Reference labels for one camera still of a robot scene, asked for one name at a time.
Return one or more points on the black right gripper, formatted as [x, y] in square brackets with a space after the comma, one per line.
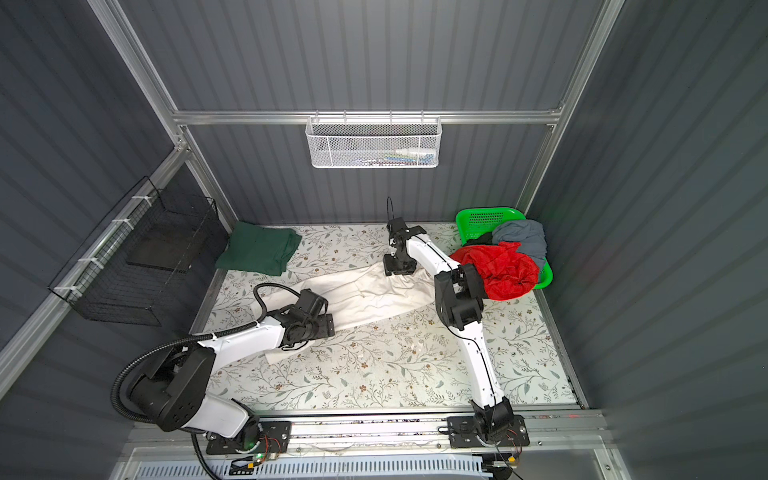
[390, 268]

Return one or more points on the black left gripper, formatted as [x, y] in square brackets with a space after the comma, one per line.
[327, 324]

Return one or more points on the white printed t shirt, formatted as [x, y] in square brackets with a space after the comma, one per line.
[365, 295]

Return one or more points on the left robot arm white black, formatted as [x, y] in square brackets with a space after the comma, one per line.
[168, 387]

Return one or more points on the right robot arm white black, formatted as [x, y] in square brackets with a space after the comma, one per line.
[459, 303]

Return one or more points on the green plastic laundry basket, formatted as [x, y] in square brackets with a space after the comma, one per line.
[475, 227]

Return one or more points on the folded dark green t shirt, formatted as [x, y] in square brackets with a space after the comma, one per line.
[253, 248]

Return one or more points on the red t shirt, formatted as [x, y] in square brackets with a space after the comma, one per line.
[506, 273]

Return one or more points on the white bottle in basket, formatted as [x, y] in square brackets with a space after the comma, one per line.
[420, 153]

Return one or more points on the grey blue t shirt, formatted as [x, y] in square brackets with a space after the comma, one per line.
[529, 234]

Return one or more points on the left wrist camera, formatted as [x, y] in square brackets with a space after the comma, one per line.
[311, 303]

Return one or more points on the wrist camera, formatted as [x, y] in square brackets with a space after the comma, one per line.
[399, 232]
[311, 303]

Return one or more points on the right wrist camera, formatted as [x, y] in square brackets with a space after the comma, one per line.
[399, 232]

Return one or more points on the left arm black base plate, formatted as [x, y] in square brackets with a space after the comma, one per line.
[256, 437]

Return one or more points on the white wire mesh basket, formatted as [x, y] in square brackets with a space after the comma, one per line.
[347, 145]

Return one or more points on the black wire mesh basket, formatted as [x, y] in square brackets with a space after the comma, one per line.
[152, 266]

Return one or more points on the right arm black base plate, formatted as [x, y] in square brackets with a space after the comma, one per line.
[463, 433]

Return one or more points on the white slotted cable duct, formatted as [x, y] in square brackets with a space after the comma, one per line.
[405, 466]

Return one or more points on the aluminium mounting rail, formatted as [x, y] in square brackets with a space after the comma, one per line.
[383, 433]

